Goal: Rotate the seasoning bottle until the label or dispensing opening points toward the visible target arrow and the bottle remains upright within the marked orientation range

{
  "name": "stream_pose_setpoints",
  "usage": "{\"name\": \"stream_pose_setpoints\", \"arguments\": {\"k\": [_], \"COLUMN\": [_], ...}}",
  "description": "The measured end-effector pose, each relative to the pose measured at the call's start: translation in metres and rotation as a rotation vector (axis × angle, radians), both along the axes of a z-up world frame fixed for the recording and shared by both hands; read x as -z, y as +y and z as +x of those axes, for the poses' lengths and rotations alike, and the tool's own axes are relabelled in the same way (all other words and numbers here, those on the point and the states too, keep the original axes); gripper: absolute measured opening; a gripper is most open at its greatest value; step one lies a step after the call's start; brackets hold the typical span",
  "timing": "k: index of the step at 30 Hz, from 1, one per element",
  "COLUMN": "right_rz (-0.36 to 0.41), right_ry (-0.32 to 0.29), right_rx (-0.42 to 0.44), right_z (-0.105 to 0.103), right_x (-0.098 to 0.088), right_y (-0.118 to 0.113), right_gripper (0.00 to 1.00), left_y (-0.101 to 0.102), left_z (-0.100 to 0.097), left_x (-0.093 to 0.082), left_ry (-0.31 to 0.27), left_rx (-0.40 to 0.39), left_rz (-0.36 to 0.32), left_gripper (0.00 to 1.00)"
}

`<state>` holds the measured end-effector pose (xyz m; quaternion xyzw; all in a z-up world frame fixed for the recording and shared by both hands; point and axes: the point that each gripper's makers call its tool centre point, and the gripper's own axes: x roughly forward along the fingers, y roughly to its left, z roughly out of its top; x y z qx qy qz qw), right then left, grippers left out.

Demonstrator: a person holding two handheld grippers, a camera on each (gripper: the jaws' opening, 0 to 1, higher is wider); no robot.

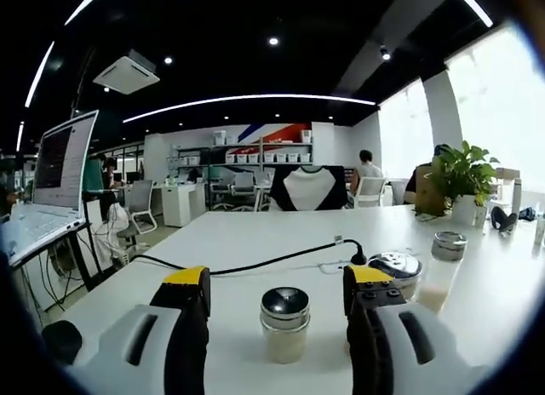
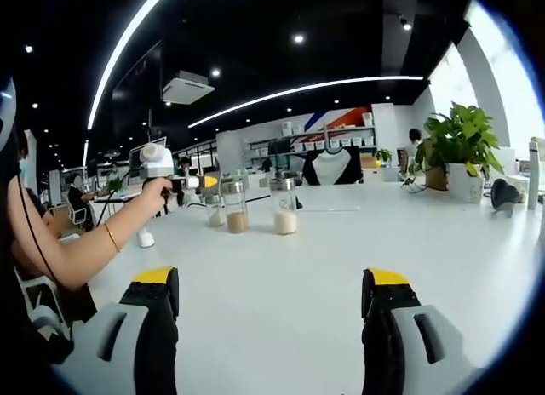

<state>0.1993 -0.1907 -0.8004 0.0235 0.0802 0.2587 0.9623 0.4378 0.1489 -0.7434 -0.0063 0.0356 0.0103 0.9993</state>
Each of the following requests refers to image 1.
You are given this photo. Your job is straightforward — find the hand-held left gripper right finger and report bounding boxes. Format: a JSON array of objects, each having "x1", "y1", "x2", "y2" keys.
[{"x1": 343, "y1": 265, "x2": 486, "y2": 395}]

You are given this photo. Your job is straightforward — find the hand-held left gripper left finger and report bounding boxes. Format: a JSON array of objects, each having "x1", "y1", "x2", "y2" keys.
[{"x1": 63, "y1": 265, "x2": 212, "y2": 395}]

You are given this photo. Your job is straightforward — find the tall seasoning bottle brown granules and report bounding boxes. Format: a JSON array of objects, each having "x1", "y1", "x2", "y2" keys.
[{"x1": 366, "y1": 249, "x2": 423, "y2": 302}]

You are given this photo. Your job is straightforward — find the small seasoning bottle white powder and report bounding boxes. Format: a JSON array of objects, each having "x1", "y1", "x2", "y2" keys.
[{"x1": 260, "y1": 286, "x2": 312, "y2": 365}]

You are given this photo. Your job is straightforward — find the tall seasoning bottle cream powder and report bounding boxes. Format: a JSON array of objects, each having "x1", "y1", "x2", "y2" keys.
[{"x1": 415, "y1": 231, "x2": 468, "y2": 315}]

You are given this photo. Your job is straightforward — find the white table socket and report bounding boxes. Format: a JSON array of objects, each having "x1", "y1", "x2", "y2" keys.
[{"x1": 318, "y1": 261, "x2": 354, "y2": 275}]

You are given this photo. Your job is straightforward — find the grey mesh office chair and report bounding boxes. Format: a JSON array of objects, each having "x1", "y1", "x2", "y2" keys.
[
  {"x1": 355, "y1": 176, "x2": 387, "y2": 209},
  {"x1": 117, "y1": 180, "x2": 158, "y2": 251}
]

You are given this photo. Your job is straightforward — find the brown paper bag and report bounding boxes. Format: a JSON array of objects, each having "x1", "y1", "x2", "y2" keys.
[{"x1": 413, "y1": 163, "x2": 452, "y2": 216}]

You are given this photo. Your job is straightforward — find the black headphones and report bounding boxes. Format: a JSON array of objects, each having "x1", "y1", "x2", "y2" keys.
[{"x1": 490, "y1": 205, "x2": 519, "y2": 232}]

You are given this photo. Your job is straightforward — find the green plant in white pot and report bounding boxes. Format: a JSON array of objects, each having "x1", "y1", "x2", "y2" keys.
[{"x1": 429, "y1": 140, "x2": 502, "y2": 226}]

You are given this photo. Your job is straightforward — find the teal partition panel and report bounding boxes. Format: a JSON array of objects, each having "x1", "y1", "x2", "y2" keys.
[{"x1": 83, "y1": 156, "x2": 106, "y2": 192}]

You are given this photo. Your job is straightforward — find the shelf with white bins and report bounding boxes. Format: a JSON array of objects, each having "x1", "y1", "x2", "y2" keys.
[{"x1": 169, "y1": 129, "x2": 316, "y2": 179}]

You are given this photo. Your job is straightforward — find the white laptop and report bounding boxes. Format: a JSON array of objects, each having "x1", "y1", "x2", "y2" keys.
[{"x1": 0, "y1": 109, "x2": 100, "y2": 268}]

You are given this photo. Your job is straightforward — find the curved ceiling light strip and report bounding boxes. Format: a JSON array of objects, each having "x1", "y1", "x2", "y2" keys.
[
  {"x1": 24, "y1": 40, "x2": 55, "y2": 107},
  {"x1": 123, "y1": 94, "x2": 376, "y2": 124},
  {"x1": 450, "y1": 0, "x2": 495, "y2": 28}
]

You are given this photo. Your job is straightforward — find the ceiling air conditioner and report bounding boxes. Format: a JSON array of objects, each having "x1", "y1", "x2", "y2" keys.
[{"x1": 92, "y1": 49, "x2": 161, "y2": 94}]

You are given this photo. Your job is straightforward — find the black power cable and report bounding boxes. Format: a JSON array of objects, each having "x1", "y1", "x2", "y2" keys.
[{"x1": 127, "y1": 237, "x2": 368, "y2": 277}]

